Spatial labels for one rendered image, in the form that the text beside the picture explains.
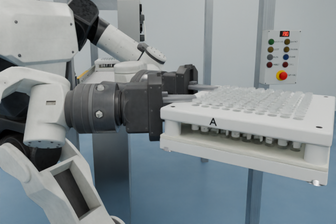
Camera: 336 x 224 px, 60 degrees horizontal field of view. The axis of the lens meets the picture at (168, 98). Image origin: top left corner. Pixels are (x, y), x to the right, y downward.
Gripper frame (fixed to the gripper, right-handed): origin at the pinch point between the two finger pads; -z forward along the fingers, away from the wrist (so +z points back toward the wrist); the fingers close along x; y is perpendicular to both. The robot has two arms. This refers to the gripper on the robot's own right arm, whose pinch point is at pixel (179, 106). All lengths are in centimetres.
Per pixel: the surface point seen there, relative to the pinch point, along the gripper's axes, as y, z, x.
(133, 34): -94, 15, -14
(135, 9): -94, 14, -26
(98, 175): -107, 39, 65
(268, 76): -88, -50, 7
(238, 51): -411, -126, 9
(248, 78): -408, -142, 52
